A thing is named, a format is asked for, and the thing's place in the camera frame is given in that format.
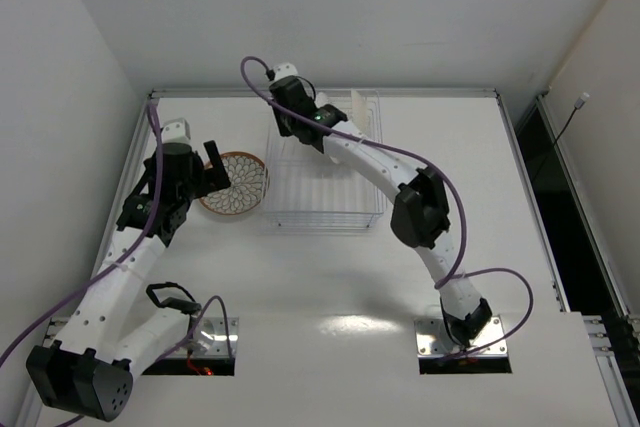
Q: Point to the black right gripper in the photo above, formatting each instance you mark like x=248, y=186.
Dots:
x=285, y=125

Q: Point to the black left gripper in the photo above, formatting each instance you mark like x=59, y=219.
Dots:
x=201, y=179

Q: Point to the orange rimmed flower plate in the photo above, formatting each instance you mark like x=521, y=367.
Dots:
x=359, y=112

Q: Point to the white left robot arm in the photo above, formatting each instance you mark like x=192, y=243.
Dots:
x=91, y=365

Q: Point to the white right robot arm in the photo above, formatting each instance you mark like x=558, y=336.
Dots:
x=420, y=215

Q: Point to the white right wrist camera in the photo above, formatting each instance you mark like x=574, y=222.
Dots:
x=282, y=70

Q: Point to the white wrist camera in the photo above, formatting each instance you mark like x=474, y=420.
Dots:
x=176, y=131
x=282, y=70

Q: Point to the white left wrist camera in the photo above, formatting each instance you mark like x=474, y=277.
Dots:
x=176, y=131

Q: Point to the white wire dish rack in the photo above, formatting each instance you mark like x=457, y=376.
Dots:
x=307, y=191

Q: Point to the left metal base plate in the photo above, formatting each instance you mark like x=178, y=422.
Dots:
x=210, y=341

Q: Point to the black wall cable white plug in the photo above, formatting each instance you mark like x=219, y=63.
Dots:
x=577, y=106

